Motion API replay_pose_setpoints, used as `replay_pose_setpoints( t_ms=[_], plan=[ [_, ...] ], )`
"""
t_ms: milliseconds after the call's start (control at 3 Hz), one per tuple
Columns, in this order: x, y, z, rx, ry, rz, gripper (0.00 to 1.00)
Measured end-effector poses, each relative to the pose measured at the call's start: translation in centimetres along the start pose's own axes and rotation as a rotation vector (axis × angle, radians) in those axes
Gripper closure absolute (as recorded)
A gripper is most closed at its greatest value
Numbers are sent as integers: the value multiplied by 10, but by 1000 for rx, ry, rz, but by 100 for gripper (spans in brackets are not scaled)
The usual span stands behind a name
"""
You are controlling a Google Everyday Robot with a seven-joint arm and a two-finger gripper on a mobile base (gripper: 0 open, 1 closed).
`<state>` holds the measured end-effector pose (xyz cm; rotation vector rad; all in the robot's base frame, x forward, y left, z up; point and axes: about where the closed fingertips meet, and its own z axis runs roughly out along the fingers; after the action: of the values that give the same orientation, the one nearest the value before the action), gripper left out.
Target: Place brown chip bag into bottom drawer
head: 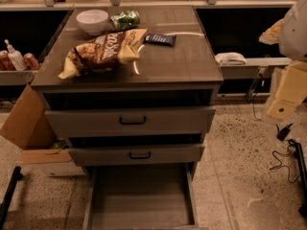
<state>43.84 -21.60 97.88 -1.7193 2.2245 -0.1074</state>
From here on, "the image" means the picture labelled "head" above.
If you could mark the grey drawer cabinet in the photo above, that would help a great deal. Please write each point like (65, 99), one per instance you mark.
(183, 75)

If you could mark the grey shelf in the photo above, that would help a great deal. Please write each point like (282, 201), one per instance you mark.
(265, 65)
(11, 78)

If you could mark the black pole left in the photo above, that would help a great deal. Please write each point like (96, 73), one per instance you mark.
(4, 206)

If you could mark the grey left side shelf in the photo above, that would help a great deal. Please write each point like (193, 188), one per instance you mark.
(11, 78)

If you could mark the middle drawer with handle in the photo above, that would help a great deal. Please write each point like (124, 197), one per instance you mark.
(135, 155)

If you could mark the open bottom drawer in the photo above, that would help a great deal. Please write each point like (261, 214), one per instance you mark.
(141, 197)

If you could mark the black stand right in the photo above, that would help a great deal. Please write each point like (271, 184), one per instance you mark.
(303, 176)

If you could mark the dark blue snack bar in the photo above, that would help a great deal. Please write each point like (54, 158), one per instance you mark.
(160, 39)

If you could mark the brown chip bag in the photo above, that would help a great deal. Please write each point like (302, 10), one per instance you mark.
(103, 53)

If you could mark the folded white cloth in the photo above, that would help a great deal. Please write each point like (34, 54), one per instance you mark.
(230, 58)

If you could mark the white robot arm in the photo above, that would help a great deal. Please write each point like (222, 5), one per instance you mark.
(290, 33)

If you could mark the white ceramic bowl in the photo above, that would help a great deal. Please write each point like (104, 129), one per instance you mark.
(92, 22)

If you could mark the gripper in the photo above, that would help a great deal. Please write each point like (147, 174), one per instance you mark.
(295, 35)

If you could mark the green soda can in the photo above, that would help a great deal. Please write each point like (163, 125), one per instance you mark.
(125, 20)

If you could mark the red soda can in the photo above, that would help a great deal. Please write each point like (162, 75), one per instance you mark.
(5, 62)
(31, 61)

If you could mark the grey right side shelf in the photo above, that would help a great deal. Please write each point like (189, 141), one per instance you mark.
(265, 65)

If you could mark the drawer with handle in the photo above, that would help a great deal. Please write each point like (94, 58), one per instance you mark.
(130, 122)
(135, 155)

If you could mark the top drawer with handle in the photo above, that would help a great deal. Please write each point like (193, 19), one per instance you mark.
(130, 122)

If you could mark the white pump bottle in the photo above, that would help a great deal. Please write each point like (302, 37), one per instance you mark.
(15, 57)

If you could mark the brown cardboard box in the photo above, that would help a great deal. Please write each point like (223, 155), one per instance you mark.
(28, 128)

